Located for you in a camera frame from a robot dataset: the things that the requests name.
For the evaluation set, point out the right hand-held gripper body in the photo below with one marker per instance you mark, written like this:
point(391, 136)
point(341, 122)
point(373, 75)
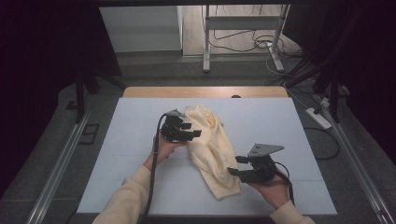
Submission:
point(263, 169)

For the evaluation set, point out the aluminium floor rail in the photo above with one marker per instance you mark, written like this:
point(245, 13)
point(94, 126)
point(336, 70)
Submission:
point(358, 165)
point(56, 177)

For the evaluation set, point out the dark curtain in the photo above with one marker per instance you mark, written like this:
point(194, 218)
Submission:
point(46, 62)
point(367, 62)

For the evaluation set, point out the person's left hand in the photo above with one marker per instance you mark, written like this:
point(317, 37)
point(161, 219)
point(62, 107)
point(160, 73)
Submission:
point(162, 151)

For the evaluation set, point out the black tripod stand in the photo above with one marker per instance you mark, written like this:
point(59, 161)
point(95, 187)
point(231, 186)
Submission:
point(80, 102)
point(334, 99)

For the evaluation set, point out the cream baby pants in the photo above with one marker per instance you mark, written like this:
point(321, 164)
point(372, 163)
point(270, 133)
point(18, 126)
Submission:
point(211, 149)

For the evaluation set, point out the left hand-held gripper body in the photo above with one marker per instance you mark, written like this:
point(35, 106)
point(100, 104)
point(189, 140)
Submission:
point(172, 130)

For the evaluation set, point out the white plug adapter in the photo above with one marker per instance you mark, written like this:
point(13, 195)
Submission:
point(325, 102)

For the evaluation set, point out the pale blue table mat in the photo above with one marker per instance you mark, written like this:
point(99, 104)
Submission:
point(130, 124)

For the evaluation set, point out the person's right hand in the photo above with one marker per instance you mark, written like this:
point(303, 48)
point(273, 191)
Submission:
point(275, 193)

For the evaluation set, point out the white metal stand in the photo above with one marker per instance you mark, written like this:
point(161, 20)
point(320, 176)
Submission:
point(243, 22)

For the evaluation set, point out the white power strip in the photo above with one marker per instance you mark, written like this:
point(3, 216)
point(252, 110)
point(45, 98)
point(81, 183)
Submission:
point(319, 118)

